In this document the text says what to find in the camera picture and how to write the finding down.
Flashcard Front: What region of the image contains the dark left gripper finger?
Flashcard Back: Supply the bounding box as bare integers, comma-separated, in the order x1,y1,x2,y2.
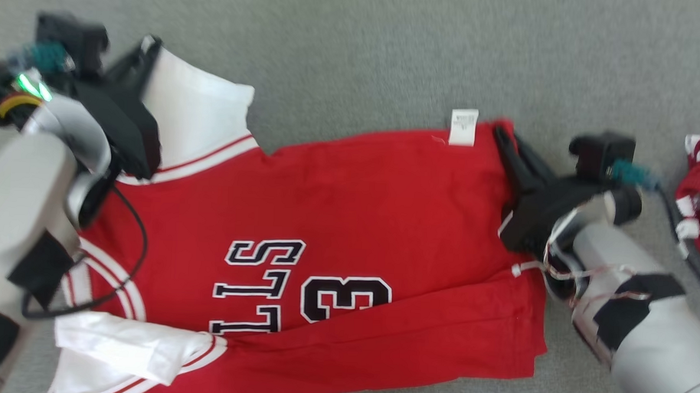
103,34,161,93

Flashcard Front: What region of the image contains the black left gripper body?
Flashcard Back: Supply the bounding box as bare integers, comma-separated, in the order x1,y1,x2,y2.
72,73,166,181

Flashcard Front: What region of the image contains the red white basketball jersey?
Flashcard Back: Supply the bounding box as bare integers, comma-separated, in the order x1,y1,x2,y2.
46,33,564,393

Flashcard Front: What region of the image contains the teal left camera plug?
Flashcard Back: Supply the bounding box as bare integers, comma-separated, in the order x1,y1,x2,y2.
7,40,75,76

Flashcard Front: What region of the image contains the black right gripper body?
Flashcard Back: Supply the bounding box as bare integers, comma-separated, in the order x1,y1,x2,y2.
498,173,609,258

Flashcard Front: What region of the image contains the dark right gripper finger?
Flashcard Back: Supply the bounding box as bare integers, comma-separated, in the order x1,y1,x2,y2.
490,125,542,194
513,136,560,192

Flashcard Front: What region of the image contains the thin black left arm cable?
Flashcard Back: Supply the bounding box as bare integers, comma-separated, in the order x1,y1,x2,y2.
21,179,151,324

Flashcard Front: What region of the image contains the grey fabric sofa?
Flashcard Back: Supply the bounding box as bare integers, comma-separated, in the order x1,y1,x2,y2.
0,0,700,393

